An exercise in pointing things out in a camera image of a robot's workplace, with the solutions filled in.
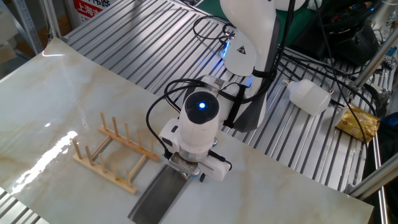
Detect slanted aluminium frame post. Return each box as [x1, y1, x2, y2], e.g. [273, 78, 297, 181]
[351, 26, 398, 91]

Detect gold foil snack packet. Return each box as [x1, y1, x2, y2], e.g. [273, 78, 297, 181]
[335, 104, 381, 144]

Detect green cutting mat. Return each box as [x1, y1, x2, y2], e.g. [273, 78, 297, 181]
[195, 0, 315, 48]

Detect perforated steel shelf upright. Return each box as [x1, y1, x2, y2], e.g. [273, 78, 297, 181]
[11, 0, 44, 56]

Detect marble pattern table mat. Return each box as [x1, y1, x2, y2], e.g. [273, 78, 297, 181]
[0, 37, 374, 224]

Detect thick aluminium frame beam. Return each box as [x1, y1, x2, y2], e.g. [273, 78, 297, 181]
[346, 152, 398, 200]

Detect black velcro cable strap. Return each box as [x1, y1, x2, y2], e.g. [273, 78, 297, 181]
[222, 83, 249, 129]

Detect black equipment bag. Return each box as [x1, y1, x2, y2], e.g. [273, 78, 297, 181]
[290, 0, 384, 67]

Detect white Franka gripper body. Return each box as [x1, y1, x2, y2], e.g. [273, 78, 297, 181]
[158, 117, 233, 182]

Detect black cables on table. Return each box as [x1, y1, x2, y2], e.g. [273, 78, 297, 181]
[270, 43, 381, 118]

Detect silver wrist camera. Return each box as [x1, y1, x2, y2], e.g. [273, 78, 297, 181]
[169, 152, 201, 177]

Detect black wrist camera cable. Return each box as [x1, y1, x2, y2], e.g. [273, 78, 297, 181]
[145, 78, 233, 171]

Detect wooden peg knife rack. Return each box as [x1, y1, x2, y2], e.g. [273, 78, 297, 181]
[72, 111, 160, 196]

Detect thin aluminium frame post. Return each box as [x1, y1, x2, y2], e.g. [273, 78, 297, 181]
[39, 0, 63, 40]

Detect steel cleaver knife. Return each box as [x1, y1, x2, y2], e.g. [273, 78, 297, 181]
[127, 164, 192, 224]

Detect red sign with white characters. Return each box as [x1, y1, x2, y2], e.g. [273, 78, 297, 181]
[72, 0, 112, 25]

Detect white plastic bottle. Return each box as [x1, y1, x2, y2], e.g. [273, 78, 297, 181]
[283, 78, 332, 116]

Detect blue round object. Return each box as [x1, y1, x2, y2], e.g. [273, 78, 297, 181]
[379, 111, 398, 129]

